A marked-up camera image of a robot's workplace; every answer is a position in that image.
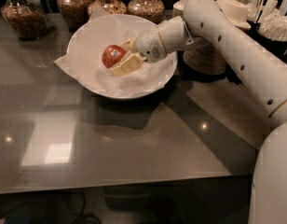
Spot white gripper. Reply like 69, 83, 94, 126
111, 16, 209, 77

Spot red apple with sticker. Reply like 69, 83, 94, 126
102, 45, 127, 68

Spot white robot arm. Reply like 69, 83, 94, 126
118, 0, 287, 224

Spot white tissue paper liner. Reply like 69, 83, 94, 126
52, 5, 177, 99

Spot glass cereal jar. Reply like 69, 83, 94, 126
88, 0, 127, 15
0, 0, 48, 40
57, 0, 92, 31
128, 0, 165, 23

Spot front stack paper bowls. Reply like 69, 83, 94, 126
183, 0, 251, 76

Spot leftmost glass cereal jar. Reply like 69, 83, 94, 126
0, 0, 48, 40

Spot white plastic spoons bunch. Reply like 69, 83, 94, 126
258, 13, 287, 42

